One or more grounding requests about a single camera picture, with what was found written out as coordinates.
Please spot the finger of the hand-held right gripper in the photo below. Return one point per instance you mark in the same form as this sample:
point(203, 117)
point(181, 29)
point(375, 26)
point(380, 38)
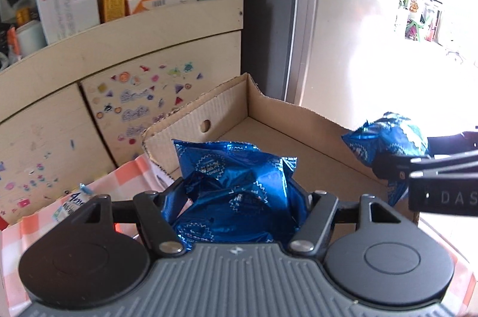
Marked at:
point(455, 144)
point(390, 167)

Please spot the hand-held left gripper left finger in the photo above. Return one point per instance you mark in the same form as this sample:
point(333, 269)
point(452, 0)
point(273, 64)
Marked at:
point(149, 216)

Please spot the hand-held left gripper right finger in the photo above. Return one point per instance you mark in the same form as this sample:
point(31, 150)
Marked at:
point(317, 216)

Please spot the blue foil snack packet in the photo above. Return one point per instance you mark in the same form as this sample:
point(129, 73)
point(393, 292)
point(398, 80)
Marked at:
point(231, 190)
point(388, 137)

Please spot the cardboard box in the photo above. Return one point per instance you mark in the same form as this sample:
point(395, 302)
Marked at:
point(298, 137)

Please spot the orange checkered cloth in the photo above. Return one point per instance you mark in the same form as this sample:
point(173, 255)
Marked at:
point(123, 178)

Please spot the light blue snack packet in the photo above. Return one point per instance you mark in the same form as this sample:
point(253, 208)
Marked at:
point(73, 205)

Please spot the silver refrigerator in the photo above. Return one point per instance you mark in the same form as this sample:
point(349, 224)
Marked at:
point(328, 40)

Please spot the wooden cabinet with stickers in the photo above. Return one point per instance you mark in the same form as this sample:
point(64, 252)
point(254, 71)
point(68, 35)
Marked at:
point(56, 77)

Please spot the white cup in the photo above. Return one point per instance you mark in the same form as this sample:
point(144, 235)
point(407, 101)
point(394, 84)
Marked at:
point(30, 38)

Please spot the orange and white box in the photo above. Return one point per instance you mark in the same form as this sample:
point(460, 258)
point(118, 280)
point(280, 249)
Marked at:
point(160, 1)

